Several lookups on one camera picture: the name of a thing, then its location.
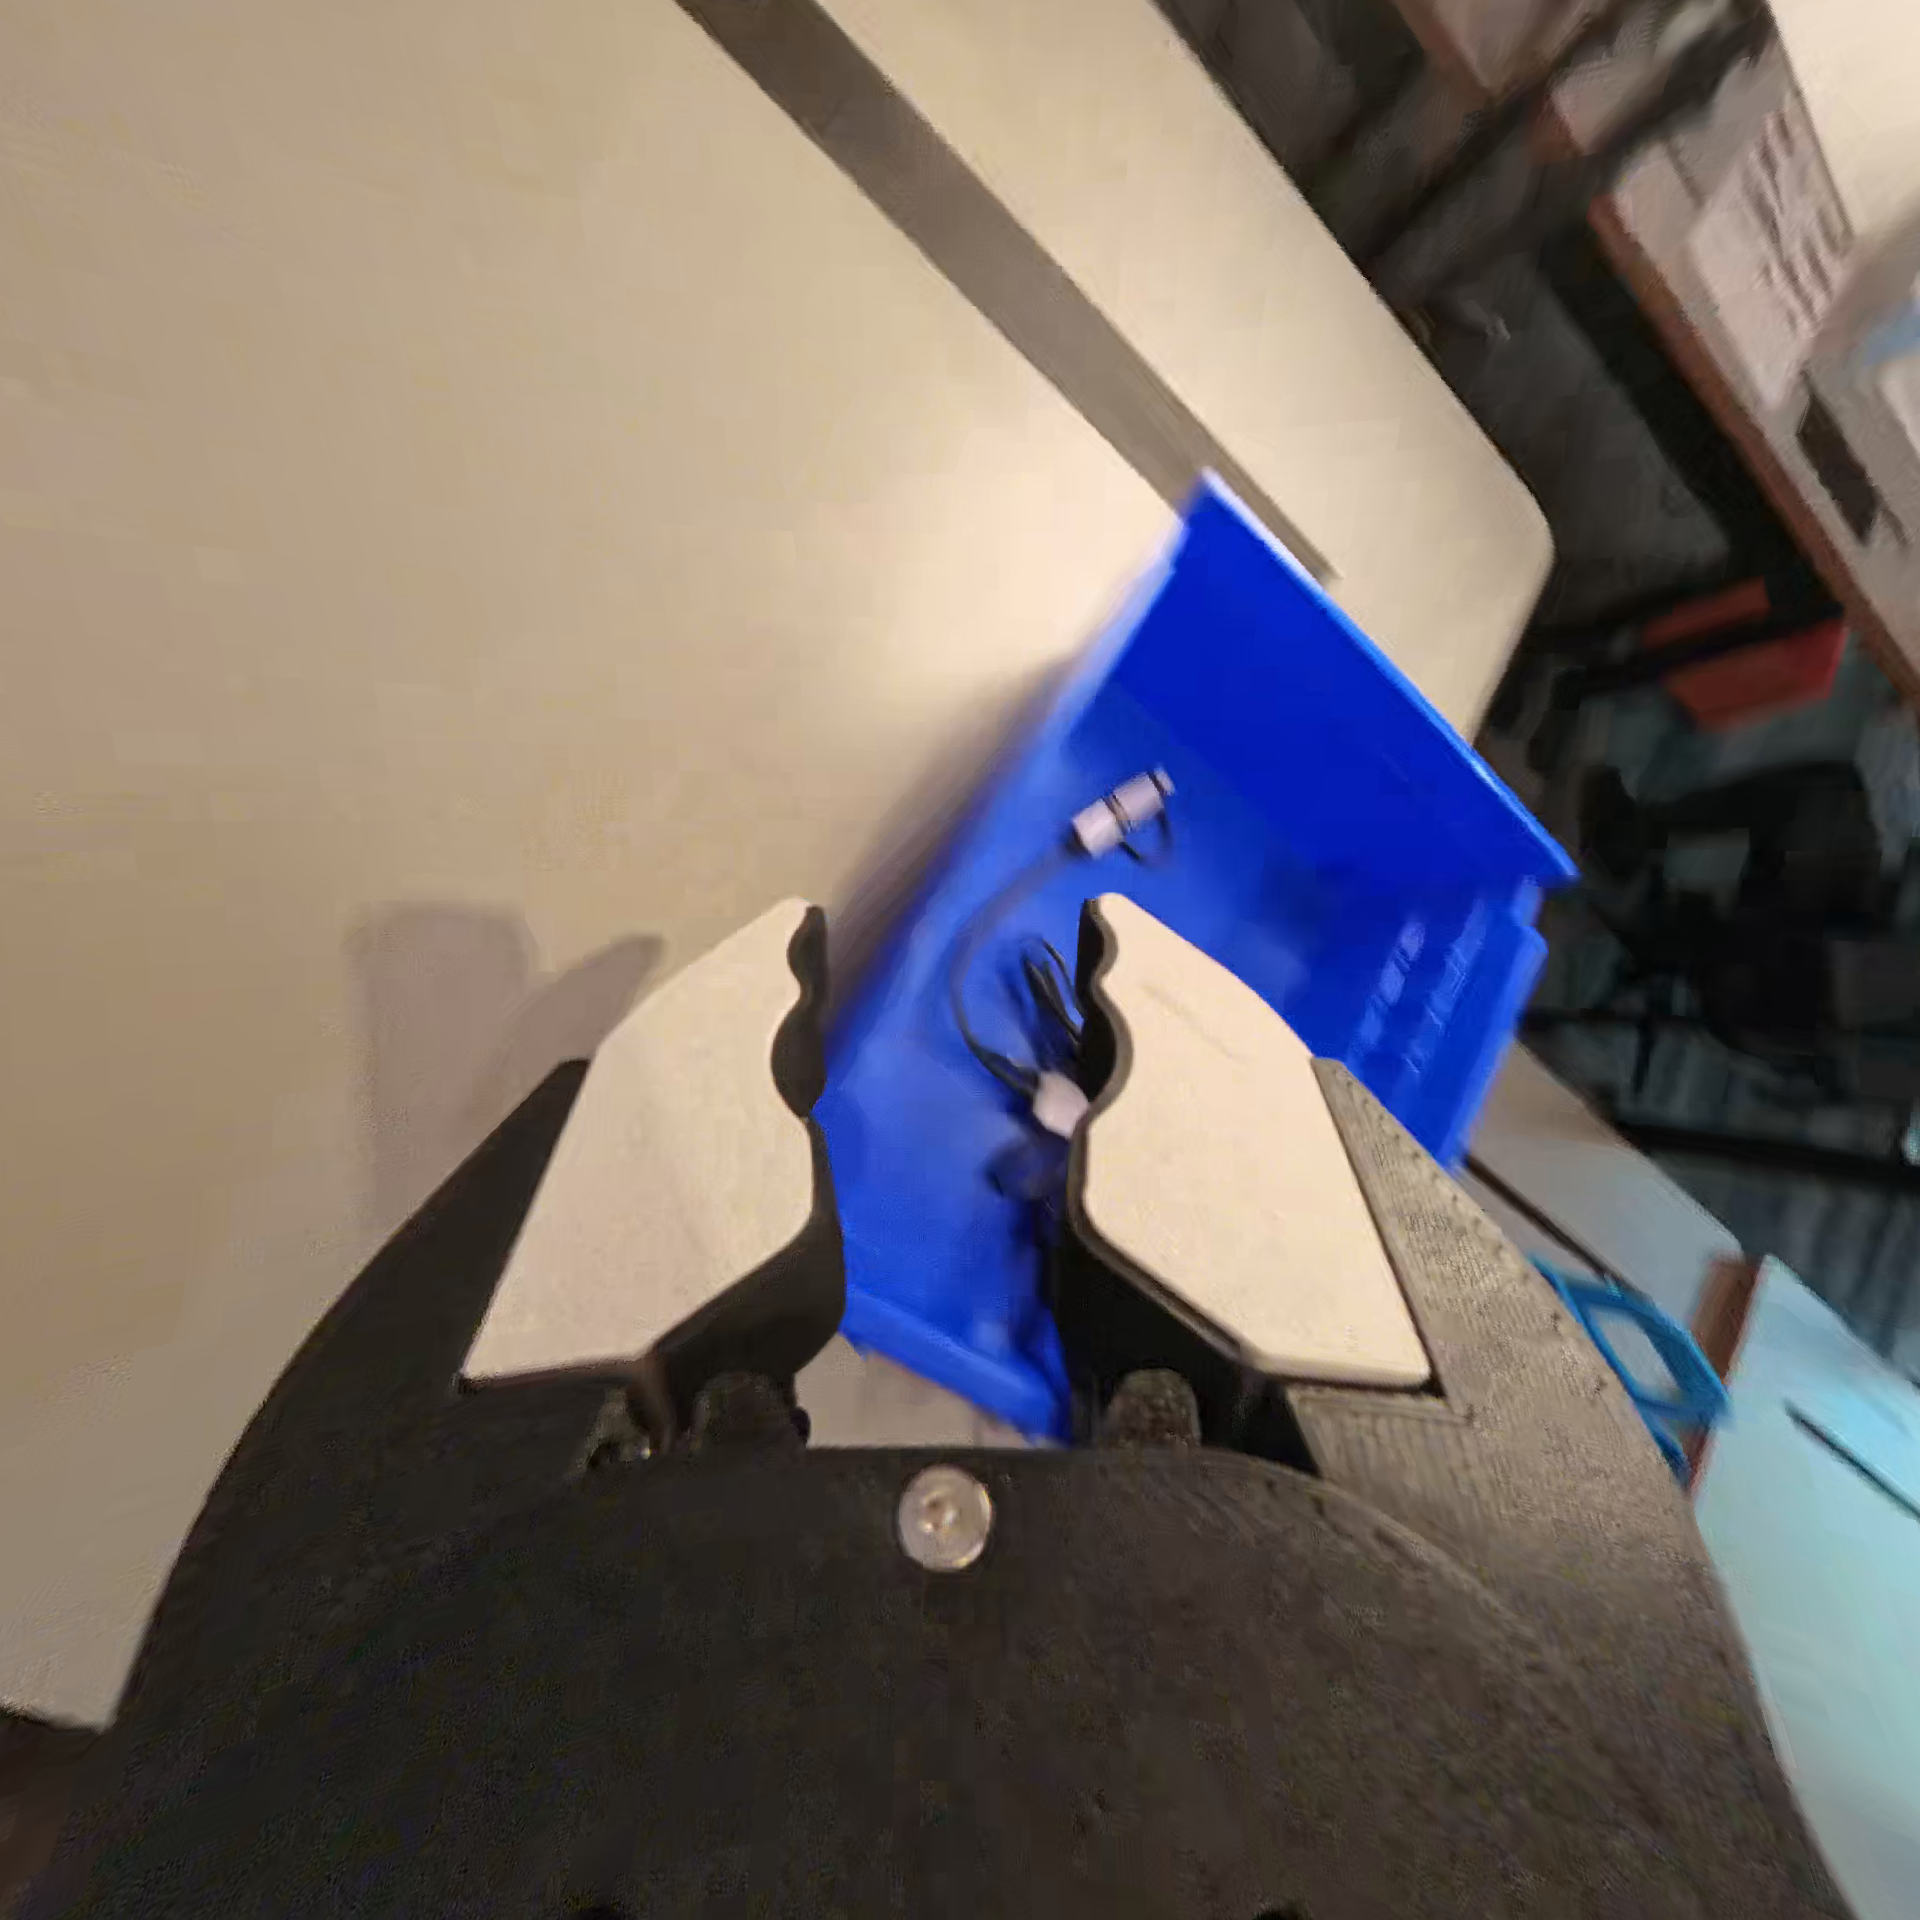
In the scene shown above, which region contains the black usb-c cable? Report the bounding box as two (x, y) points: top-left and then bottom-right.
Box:
(951, 765), (1181, 1192)

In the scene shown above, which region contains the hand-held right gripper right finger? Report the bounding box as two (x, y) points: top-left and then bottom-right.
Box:
(1059, 892), (1436, 1394)

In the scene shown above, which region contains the red box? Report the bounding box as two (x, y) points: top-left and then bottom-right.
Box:
(1661, 576), (1856, 731)

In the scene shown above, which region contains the blue plastic frame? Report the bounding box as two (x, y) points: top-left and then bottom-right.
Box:
(1529, 1252), (1734, 1478)

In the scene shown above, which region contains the blue plastic bin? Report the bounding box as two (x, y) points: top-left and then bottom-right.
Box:
(815, 470), (1580, 1450)

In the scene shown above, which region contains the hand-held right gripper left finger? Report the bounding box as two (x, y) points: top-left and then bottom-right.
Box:
(462, 895), (846, 1452)

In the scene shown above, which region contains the pale box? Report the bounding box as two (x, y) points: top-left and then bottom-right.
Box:
(1691, 1252), (1920, 1920)

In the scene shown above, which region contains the cardboard box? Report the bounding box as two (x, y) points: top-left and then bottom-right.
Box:
(1593, 30), (1920, 662)

